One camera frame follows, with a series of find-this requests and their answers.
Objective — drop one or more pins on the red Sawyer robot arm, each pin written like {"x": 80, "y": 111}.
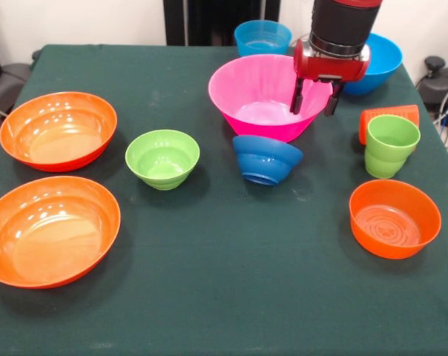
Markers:
{"x": 342, "y": 22}

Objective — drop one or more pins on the dark blue bowl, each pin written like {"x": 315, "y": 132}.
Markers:
{"x": 265, "y": 159}

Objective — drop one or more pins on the small light blue bowl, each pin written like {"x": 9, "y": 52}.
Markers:
{"x": 263, "y": 37}

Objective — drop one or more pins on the dark grey floor base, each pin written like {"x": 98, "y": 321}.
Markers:
{"x": 9, "y": 81}
{"x": 443, "y": 85}

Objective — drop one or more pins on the large pink bowl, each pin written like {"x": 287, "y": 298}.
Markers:
{"x": 261, "y": 126}

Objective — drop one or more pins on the small orange bowl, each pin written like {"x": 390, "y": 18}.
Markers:
{"x": 394, "y": 252}

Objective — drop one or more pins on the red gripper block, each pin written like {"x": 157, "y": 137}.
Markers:
{"x": 331, "y": 68}

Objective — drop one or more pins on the dark green tablecloth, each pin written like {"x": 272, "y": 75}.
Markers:
{"x": 224, "y": 241}

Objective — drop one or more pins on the orange cup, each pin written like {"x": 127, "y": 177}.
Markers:
{"x": 394, "y": 111}

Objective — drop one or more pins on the green bowl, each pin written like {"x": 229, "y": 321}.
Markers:
{"x": 161, "y": 174}

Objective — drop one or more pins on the large orange bowl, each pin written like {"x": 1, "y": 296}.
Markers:
{"x": 57, "y": 148}
{"x": 42, "y": 241}

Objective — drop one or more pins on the large light blue bowl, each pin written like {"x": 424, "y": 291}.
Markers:
{"x": 379, "y": 70}

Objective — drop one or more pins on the green cup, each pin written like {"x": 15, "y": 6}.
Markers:
{"x": 387, "y": 159}

